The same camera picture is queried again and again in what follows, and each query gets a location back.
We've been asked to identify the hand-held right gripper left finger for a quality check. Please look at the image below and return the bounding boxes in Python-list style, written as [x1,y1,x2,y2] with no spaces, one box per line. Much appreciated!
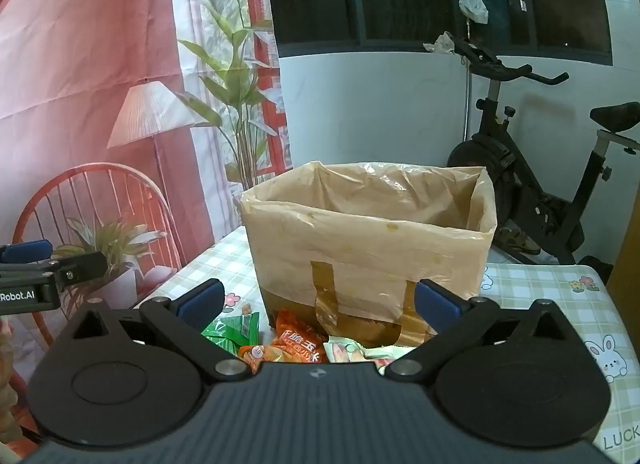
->
[52,278,249,385]

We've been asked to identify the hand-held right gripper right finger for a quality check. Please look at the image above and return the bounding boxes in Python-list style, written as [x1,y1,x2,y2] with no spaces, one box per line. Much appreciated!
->
[385,278,586,385]

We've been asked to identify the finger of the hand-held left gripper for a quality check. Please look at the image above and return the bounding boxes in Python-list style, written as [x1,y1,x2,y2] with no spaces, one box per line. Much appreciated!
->
[49,251,107,291]
[0,240,54,264]

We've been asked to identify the cardboard box with plastic liner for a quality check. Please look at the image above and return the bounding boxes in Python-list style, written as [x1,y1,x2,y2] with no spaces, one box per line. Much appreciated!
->
[239,160,498,348]

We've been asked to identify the large orange chip packet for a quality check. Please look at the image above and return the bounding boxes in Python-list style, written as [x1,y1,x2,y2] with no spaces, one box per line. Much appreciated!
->
[272,308,331,365]

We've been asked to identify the green snack packet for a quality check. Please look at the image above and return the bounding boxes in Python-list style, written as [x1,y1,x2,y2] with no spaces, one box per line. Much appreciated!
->
[201,311,261,356]

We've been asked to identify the pale snack packet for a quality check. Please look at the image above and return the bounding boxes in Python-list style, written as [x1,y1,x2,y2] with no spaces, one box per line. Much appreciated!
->
[322,336,417,376]

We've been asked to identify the checked cartoon tablecloth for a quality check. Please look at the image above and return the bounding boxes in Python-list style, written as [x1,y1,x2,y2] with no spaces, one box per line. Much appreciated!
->
[134,226,640,456]

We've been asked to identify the brown sandals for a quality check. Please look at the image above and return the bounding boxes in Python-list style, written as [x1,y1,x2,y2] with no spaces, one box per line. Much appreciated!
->
[492,226,542,256]

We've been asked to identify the black exercise bike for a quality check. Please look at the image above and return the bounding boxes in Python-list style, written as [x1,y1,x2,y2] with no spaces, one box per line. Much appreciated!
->
[446,36,640,266]

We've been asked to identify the printed backdrop cloth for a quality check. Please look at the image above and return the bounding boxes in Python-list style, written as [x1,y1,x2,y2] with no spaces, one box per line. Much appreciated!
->
[0,0,295,395]

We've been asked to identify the white crumpled cloth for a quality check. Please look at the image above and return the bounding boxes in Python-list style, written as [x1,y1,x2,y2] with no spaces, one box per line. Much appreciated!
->
[423,31,457,56]

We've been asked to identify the white hanging plastic bag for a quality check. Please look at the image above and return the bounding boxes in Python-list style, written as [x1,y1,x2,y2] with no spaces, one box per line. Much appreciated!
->
[458,0,490,26]

